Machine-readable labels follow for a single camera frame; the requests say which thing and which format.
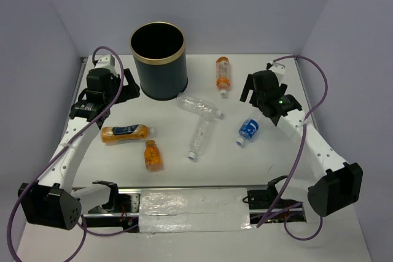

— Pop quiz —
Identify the blue label water bottle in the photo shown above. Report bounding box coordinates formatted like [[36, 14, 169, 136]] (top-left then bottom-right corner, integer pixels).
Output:
[[236, 109, 264, 146]]

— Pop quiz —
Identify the large orange milk tea bottle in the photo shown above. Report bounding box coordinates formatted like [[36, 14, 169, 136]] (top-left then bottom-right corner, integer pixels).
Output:
[[101, 124, 155, 144]]

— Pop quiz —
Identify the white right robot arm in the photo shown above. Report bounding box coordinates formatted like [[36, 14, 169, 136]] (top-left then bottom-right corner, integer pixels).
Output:
[[240, 70, 363, 217]]

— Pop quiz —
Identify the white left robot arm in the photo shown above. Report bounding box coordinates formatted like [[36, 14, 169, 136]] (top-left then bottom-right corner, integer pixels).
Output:
[[18, 68, 140, 230]]

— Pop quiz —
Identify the dark bin with gold rim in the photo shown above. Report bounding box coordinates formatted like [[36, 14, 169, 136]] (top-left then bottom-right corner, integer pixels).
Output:
[[130, 21, 188, 101]]

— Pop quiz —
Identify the orange bottle with white label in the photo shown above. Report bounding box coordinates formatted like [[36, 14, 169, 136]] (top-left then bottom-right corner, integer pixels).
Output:
[[216, 56, 230, 98]]

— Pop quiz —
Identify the clear bottle blue cap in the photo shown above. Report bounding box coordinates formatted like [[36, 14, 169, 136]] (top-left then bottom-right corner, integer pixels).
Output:
[[187, 115, 216, 161]]

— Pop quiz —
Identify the clear crushed bottle upper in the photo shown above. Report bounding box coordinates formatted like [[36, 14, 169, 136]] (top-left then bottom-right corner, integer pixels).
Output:
[[176, 93, 222, 119]]

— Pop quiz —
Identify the small orange juice bottle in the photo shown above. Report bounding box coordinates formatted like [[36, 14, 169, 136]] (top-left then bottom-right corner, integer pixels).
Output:
[[144, 140, 163, 172]]

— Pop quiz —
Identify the silver foil tape patch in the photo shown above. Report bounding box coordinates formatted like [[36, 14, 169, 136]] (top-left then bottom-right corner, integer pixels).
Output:
[[138, 188, 251, 233]]

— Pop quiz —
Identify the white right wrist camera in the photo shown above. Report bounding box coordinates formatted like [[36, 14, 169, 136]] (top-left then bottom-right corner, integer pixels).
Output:
[[266, 61, 286, 84]]

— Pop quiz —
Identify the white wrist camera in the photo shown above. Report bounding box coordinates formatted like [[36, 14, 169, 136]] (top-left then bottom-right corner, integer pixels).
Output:
[[266, 61, 286, 84], [94, 54, 115, 71]]

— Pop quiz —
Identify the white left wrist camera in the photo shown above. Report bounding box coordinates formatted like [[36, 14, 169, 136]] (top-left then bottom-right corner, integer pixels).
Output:
[[94, 54, 115, 71]]

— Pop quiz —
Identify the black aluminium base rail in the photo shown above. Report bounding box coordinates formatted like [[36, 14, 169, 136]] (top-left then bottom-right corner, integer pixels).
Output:
[[85, 185, 306, 233]]

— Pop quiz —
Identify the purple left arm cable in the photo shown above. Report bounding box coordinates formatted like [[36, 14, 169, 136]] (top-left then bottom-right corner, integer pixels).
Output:
[[6, 46, 139, 262]]

